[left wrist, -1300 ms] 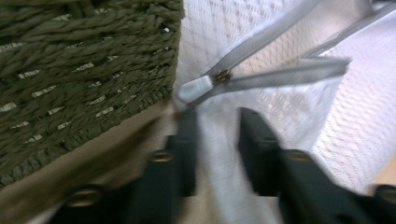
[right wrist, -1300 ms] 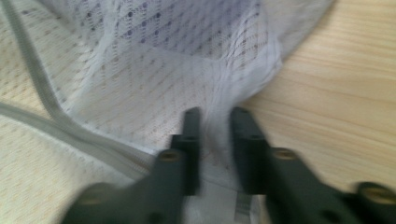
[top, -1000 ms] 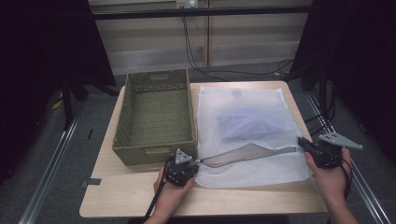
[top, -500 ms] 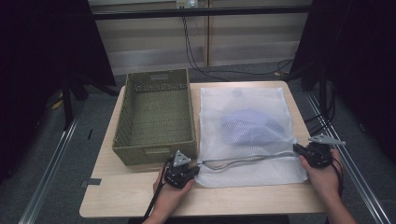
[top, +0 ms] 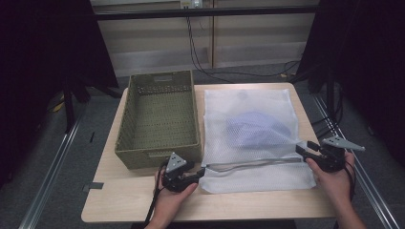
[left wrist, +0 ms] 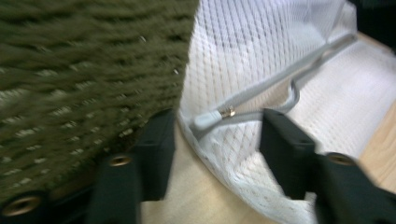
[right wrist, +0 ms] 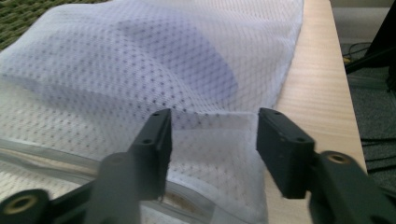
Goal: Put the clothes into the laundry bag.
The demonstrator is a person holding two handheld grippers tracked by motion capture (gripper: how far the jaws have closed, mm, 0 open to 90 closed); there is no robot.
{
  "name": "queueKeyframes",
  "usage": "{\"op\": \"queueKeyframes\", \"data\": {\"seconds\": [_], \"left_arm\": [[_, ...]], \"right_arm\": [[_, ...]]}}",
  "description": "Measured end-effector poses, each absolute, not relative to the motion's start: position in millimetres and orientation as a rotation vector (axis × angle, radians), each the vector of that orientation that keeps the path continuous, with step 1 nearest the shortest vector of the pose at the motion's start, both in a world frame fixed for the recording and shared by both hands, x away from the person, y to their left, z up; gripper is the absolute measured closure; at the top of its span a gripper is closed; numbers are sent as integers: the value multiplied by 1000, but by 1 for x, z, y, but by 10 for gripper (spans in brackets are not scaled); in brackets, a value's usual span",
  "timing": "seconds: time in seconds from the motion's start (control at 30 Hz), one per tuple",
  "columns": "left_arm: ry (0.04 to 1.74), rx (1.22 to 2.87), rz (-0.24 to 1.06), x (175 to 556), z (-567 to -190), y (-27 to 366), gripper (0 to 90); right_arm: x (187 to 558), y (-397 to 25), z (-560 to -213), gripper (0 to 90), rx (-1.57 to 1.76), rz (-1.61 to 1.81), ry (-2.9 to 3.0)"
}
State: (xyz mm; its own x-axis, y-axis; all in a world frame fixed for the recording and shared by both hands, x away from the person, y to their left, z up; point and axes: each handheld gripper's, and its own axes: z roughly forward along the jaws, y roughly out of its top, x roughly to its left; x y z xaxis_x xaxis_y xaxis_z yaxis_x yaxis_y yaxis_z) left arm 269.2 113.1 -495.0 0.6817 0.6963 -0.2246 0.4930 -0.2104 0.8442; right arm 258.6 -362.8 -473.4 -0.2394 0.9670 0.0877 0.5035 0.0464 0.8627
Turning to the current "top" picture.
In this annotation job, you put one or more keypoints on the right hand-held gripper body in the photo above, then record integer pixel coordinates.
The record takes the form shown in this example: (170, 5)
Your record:
(332, 154)

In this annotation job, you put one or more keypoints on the blue garment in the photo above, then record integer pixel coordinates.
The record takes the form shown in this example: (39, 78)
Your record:
(258, 130)

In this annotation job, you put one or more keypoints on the person's left hand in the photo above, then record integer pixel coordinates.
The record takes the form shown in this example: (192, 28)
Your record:
(173, 203)

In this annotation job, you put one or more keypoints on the green woven basket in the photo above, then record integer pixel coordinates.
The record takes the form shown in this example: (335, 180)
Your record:
(159, 120)

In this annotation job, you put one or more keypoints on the wall power socket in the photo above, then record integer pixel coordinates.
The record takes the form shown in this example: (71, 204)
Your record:
(191, 3)

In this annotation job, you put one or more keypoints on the white mesh laundry bag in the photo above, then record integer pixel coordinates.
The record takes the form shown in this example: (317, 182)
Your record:
(254, 127)

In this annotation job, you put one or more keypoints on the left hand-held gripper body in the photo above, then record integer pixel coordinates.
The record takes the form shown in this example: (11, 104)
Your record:
(177, 176)

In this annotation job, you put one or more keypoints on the black metal stand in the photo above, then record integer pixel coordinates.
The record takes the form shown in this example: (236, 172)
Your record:
(68, 105)
(331, 95)

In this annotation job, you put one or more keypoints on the black horizontal bar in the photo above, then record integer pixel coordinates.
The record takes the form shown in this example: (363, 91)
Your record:
(207, 12)

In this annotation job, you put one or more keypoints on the metal floor rail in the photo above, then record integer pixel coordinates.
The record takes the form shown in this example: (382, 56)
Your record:
(356, 165)
(47, 181)

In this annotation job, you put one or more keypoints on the grey tape strip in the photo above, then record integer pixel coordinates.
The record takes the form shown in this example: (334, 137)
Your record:
(94, 186)

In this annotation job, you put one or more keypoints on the person's right hand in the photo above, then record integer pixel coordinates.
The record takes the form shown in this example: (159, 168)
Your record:
(334, 184)

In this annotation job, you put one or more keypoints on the dark curtain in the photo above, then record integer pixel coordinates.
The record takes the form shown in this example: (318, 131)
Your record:
(38, 63)
(369, 63)

